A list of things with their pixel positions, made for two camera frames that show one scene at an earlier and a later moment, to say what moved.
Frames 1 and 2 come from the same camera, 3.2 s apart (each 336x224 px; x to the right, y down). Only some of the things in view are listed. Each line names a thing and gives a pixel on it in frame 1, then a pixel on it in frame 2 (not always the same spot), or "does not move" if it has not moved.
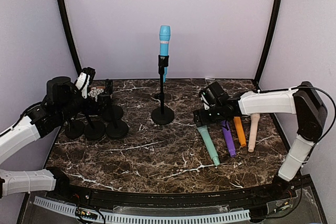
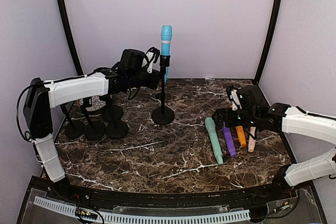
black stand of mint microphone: [116, 129] does not move
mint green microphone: [208, 140] → [210, 124]
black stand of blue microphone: [162, 117] does not move
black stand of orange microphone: [74, 130] does not move
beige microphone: [254, 119] does not move
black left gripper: [99, 104] → [157, 76]
